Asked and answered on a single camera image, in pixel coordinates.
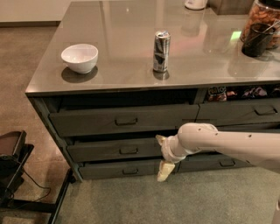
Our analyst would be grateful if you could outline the silver black drink can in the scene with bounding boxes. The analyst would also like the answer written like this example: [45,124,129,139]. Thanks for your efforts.
[153,31,171,73]

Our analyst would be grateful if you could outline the black mesh cup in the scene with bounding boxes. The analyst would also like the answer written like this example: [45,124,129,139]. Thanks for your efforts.
[241,23,276,58]

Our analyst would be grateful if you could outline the white container on counter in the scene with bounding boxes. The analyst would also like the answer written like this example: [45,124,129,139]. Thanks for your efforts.
[185,0,207,11]

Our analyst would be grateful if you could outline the grey drawer cabinet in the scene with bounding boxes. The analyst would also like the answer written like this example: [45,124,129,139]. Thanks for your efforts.
[26,0,279,180]

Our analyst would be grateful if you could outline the black stand with device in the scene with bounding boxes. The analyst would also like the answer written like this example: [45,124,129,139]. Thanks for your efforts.
[0,130,76,224]

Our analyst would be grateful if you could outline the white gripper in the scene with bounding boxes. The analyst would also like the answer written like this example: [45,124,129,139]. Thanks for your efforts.
[156,135,189,182]

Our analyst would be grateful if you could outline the black cable on floor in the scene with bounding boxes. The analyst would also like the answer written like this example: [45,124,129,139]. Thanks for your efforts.
[11,163,53,209]

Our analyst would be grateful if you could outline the dark box on counter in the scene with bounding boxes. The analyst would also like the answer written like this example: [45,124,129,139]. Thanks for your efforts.
[208,0,255,15]

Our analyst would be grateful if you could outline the snack bags in drawer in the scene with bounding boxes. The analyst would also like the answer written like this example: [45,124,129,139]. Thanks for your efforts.
[206,84,280,102]

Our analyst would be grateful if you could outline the glass snack jar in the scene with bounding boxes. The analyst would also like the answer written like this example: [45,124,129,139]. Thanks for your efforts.
[240,0,280,41]

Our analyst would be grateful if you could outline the white ceramic bowl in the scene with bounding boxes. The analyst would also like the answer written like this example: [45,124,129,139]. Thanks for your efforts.
[60,44,99,74]

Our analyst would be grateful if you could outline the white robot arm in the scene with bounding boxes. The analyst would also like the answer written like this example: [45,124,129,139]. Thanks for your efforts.
[156,122,280,182]

